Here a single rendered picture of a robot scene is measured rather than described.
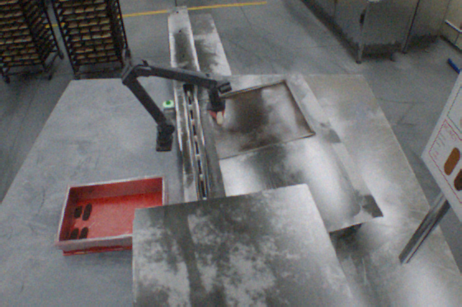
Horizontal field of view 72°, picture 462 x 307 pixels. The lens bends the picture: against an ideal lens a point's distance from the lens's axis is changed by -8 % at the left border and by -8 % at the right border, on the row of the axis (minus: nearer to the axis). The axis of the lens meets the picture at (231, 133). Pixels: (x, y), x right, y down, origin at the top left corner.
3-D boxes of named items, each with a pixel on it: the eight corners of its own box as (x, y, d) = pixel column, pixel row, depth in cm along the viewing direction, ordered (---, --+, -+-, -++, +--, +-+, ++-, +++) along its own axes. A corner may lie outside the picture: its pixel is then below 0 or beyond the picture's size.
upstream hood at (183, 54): (167, 15, 314) (167, 6, 308) (186, 13, 316) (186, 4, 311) (174, 90, 223) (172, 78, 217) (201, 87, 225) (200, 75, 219)
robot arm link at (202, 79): (129, 64, 158) (134, 76, 150) (133, 54, 155) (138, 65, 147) (209, 82, 181) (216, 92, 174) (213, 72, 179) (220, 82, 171)
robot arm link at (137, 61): (112, 68, 155) (115, 79, 148) (137, 53, 155) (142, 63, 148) (160, 127, 187) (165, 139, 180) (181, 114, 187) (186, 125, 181)
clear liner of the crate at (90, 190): (72, 196, 161) (65, 183, 155) (170, 186, 166) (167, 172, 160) (59, 258, 137) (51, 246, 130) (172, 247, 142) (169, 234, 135)
